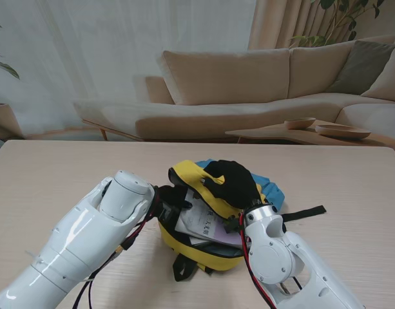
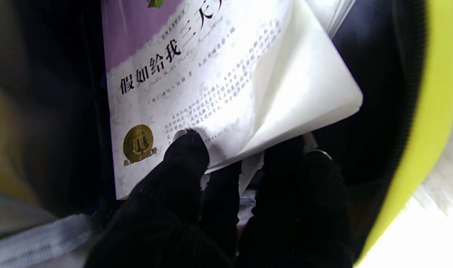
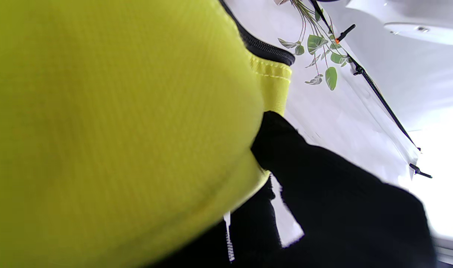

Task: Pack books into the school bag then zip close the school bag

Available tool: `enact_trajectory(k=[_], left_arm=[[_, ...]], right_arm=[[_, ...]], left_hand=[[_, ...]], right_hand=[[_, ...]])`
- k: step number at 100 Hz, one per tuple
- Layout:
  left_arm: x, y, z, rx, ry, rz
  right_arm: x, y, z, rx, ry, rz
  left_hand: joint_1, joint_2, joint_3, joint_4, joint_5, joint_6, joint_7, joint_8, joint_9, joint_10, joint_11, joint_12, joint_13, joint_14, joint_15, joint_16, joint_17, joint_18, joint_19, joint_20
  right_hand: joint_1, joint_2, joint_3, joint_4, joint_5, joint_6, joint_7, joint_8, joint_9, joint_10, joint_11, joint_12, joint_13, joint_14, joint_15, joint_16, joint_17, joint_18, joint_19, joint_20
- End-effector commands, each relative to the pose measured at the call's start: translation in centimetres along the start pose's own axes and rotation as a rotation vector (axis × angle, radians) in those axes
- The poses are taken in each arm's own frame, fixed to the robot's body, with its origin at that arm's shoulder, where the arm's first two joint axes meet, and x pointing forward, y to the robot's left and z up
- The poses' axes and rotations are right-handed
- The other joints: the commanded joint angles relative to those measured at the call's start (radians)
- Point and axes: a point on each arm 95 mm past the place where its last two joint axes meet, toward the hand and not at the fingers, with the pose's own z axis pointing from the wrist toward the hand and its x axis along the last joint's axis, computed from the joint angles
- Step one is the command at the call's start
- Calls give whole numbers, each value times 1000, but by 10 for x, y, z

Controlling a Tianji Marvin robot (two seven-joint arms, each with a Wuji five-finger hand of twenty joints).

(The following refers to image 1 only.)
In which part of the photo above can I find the blue and yellow school backpack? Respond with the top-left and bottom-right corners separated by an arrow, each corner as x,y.
157,158 -> 327,283

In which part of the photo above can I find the dark green leaf plant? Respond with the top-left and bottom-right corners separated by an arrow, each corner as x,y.
0,19 -> 21,80

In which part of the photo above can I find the grey cushion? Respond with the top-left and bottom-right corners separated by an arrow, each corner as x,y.
325,40 -> 395,96

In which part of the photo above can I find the white sheer curtain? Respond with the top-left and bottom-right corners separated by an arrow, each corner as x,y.
0,0 -> 259,139

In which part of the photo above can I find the red black right arm cable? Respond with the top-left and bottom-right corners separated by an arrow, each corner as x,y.
238,211 -> 309,309

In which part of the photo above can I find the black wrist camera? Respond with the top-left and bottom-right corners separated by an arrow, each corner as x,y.
223,214 -> 242,235
157,201 -> 182,227

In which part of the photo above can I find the wooden coffee table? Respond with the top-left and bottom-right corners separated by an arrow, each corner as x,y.
225,119 -> 395,146

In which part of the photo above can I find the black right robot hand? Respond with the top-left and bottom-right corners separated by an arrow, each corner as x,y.
202,159 -> 261,212

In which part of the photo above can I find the red black left arm cable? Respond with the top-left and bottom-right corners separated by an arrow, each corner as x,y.
73,192 -> 160,309

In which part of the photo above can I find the small wooden bowl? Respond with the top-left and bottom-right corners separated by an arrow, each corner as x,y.
284,117 -> 316,130

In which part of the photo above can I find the beige sofa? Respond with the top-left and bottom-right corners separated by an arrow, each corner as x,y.
73,33 -> 395,142

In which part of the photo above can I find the beige curtain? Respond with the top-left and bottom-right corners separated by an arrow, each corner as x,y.
247,0 -> 393,50

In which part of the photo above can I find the beige cushion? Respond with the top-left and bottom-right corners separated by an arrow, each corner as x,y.
361,46 -> 395,104

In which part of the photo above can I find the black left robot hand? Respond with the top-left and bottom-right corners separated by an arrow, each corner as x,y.
158,185 -> 192,210

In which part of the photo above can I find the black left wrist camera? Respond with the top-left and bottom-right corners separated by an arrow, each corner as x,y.
157,201 -> 182,227

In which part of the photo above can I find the tall green leafy plant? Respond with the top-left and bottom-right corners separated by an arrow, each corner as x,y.
290,0 -> 387,48

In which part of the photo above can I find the wide shallow wooden bowl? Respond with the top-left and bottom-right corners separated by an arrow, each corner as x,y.
314,124 -> 372,140

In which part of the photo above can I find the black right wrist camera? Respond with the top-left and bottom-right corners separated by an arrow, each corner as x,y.
223,214 -> 242,235

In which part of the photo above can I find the purple cover book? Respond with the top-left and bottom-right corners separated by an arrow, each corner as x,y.
174,189 -> 244,249

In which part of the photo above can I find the red black arm cable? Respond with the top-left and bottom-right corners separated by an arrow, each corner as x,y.
238,211 -> 309,309
73,192 -> 160,309

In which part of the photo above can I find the beige plant pot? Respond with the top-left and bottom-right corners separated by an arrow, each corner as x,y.
0,102 -> 24,141

